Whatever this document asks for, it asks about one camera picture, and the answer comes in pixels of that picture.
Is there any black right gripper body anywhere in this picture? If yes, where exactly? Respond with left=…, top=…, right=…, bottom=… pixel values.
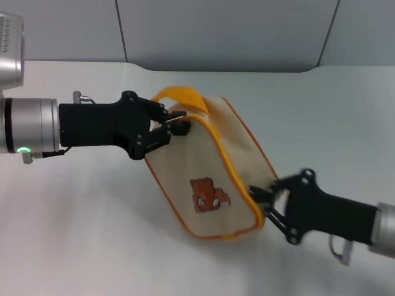
left=283, top=168, right=381, bottom=247

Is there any cream food bag orange trim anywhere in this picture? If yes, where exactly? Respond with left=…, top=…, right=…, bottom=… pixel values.
left=144, top=86, right=280, bottom=242

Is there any grey right wrist cable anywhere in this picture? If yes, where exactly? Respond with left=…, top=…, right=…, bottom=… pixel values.
left=328, top=233, right=354, bottom=266

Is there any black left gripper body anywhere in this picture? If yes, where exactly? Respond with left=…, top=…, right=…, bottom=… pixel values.
left=58, top=90, right=152, bottom=162

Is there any thin black left wrist cable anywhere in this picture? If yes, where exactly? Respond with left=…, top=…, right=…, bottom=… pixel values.
left=20, top=145, right=73, bottom=165

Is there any silver elbow plug with cable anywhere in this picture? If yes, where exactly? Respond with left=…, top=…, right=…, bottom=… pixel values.
left=72, top=90, right=98, bottom=105

